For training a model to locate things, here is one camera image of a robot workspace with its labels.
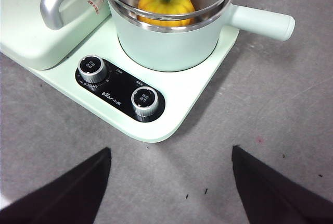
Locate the green hinged cover, silver handle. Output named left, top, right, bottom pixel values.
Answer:
left=0, top=0, right=111, bottom=71

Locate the small orange pumpkin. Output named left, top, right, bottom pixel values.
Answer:
left=137, top=0, right=196, bottom=27

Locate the silver control knob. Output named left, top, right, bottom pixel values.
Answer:
left=131, top=86, right=159, bottom=117
left=77, top=54, right=109, bottom=84

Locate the green breakfast machine base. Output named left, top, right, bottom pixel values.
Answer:
left=0, top=0, right=240, bottom=144

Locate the green steamer pot with handle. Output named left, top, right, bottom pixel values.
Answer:
left=100, top=0, right=296, bottom=72

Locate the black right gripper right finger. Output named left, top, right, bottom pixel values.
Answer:
left=231, top=145, right=333, bottom=224

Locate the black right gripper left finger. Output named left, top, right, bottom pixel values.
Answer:
left=0, top=147, right=112, bottom=224

